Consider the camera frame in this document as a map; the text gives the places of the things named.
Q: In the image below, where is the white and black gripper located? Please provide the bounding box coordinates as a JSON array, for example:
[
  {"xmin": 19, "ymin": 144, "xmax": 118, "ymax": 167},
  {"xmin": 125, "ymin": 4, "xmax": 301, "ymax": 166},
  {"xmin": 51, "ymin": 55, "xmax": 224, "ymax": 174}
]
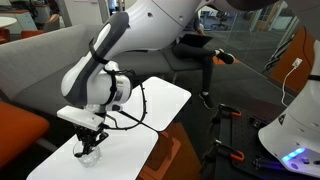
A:
[{"xmin": 57, "ymin": 106, "xmax": 108, "ymax": 155}]

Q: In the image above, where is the small black brush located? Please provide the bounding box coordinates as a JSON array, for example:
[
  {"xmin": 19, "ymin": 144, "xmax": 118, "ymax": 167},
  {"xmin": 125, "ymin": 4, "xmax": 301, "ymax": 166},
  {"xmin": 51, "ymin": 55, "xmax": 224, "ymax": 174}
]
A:
[{"xmin": 73, "ymin": 147, "xmax": 93, "ymax": 158}]

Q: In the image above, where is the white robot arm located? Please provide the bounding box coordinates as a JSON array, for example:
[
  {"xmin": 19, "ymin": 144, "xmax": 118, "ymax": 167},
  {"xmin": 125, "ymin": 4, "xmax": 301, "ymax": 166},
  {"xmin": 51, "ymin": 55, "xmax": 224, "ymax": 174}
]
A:
[{"xmin": 61, "ymin": 0, "xmax": 320, "ymax": 156}]

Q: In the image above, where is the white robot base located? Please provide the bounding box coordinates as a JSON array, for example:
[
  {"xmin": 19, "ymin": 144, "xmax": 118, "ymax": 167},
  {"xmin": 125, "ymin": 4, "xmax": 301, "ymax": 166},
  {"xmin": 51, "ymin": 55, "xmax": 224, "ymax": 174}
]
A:
[{"xmin": 258, "ymin": 40, "xmax": 320, "ymax": 178}]

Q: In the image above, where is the clear glass cup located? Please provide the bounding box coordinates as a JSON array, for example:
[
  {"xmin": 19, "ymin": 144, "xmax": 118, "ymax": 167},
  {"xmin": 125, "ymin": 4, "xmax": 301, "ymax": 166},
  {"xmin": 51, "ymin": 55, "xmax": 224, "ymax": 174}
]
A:
[{"xmin": 73, "ymin": 147, "xmax": 101, "ymax": 168}]

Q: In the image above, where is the near white side table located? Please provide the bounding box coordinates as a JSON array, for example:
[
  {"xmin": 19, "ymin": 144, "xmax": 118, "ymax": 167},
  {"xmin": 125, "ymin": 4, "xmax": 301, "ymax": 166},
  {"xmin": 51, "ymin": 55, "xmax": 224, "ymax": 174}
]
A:
[{"xmin": 26, "ymin": 108, "xmax": 160, "ymax": 180}]

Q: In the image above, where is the white side table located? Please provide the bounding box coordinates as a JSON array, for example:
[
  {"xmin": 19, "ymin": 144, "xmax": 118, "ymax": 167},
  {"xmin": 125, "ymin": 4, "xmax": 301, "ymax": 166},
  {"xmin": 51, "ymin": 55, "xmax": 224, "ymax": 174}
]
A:
[
  {"xmin": 26, "ymin": 108, "xmax": 160, "ymax": 180},
  {"xmin": 110, "ymin": 77, "xmax": 191, "ymax": 132}
]

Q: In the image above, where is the orange chair seat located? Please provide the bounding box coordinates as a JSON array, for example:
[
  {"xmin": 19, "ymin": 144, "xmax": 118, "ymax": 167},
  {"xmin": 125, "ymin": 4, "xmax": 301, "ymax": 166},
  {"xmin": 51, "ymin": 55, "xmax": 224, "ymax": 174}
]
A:
[{"xmin": 0, "ymin": 101, "xmax": 50, "ymax": 168}]

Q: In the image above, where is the far white side table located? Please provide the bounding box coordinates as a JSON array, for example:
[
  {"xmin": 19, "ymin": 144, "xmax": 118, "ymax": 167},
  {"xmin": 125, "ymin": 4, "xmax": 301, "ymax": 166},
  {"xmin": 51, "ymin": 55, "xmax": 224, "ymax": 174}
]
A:
[{"xmin": 110, "ymin": 77, "xmax": 191, "ymax": 132}]

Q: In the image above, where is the grey corner sofa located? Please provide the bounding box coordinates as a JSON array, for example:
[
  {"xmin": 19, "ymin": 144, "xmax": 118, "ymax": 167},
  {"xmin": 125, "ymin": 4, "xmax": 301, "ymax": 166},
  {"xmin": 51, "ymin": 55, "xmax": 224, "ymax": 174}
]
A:
[{"xmin": 0, "ymin": 25, "xmax": 202, "ymax": 116}]

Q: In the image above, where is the orange background chair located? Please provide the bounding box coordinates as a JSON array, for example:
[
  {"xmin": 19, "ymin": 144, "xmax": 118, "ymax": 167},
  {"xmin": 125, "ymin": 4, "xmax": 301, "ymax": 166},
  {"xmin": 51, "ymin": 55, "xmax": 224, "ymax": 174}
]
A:
[{"xmin": 21, "ymin": 14, "xmax": 60, "ymax": 39}]

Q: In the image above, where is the seated person in dark clothes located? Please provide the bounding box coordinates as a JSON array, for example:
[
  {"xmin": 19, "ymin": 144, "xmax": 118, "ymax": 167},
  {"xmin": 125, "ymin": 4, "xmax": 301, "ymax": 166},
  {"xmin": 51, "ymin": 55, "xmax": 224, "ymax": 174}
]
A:
[{"xmin": 171, "ymin": 16, "xmax": 236, "ymax": 110}]

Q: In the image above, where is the round white background table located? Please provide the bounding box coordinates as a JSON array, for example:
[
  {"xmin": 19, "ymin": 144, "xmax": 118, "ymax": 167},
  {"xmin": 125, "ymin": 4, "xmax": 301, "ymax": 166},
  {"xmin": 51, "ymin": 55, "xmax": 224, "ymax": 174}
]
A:
[{"xmin": 0, "ymin": 17, "xmax": 17, "ymax": 28}]

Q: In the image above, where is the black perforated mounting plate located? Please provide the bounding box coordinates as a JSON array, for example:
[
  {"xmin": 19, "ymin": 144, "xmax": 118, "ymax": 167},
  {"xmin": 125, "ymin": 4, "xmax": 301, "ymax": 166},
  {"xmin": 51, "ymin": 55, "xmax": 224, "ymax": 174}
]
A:
[{"xmin": 214, "ymin": 107, "xmax": 320, "ymax": 180}]

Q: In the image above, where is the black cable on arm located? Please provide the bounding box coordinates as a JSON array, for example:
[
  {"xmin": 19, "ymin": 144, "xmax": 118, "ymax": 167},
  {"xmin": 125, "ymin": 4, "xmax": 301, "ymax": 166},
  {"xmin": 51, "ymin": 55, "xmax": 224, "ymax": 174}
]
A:
[{"xmin": 101, "ymin": 68, "xmax": 148, "ymax": 131}]

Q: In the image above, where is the lower orange-handled clamp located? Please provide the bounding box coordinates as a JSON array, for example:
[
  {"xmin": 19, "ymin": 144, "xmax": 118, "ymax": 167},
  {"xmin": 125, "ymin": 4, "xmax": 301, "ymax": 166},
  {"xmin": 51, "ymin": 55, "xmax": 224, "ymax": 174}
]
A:
[{"xmin": 204, "ymin": 139, "xmax": 245, "ymax": 162}]

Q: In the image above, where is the orange-handled clamp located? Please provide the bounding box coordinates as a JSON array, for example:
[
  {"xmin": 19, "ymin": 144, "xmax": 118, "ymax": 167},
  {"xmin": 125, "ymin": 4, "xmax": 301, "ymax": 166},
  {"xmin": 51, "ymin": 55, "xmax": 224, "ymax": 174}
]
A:
[
  {"xmin": 211, "ymin": 104, "xmax": 241, "ymax": 124},
  {"xmin": 204, "ymin": 139, "xmax": 245, "ymax": 162}
]

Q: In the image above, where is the upper orange-handled clamp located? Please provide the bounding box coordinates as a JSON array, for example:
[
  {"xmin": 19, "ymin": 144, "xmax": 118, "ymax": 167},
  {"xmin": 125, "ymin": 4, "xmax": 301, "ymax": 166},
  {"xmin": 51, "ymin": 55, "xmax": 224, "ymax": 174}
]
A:
[{"xmin": 211, "ymin": 104, "xmax": 241, "ymax": 124}]

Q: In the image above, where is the orange wall panel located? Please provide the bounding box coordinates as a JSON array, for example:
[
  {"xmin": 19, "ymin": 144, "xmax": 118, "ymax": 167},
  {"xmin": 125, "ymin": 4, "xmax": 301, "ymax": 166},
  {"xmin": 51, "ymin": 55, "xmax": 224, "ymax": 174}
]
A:
[{"xmin": 271, "ymin": 26, "xmax": 315, "ymax": 93}]

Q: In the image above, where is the white wall plug with cable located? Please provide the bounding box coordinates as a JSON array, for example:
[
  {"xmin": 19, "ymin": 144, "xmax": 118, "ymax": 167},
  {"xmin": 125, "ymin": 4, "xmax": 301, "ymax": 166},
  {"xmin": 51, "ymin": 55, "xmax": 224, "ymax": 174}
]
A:
[{"xmin": 281, "ymin": 57, "xmax": 304, "ymax": 108}]

